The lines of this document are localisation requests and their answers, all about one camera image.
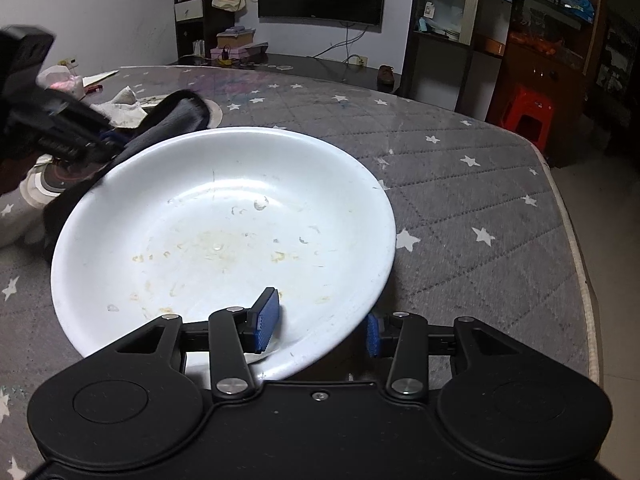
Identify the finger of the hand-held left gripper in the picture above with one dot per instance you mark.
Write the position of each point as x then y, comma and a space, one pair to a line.
75, 120

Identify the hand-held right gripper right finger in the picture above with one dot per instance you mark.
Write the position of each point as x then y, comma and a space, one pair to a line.
372, 335

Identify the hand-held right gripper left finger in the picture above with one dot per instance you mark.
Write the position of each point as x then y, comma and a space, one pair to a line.
265, 320

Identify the grey yellow cleaning cloth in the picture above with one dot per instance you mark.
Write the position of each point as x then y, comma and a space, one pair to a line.
175, 115

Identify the white bowl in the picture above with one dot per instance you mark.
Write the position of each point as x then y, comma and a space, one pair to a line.
225, 210

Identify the crumpled plastic wrapper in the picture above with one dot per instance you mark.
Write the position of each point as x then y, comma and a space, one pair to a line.
62, 80

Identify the white paper sheet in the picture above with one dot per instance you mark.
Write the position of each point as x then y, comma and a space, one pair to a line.
100, 79

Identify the white rag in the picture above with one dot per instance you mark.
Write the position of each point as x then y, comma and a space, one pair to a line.
122, 110

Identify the grey star print table cover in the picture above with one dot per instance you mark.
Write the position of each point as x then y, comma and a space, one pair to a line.
475, 210

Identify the dark bookshelf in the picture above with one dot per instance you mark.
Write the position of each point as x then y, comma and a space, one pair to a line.
207, 25

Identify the pink gift box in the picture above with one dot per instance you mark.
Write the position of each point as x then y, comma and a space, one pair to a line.
240, 53

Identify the tan cardboard box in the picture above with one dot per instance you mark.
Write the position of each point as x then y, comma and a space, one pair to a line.
235, 38

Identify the black tv console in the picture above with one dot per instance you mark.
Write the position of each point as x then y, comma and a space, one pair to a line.
320, 72

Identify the dark glass shelf unit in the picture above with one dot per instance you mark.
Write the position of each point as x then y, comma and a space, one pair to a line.
415, 75

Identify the red plastic stool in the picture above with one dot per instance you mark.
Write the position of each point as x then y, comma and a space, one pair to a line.
525, 105

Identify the wooden display cabinet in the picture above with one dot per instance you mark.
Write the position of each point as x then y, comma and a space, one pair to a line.
540, 67

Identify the wall socket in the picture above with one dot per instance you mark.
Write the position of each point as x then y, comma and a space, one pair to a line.
357, 60

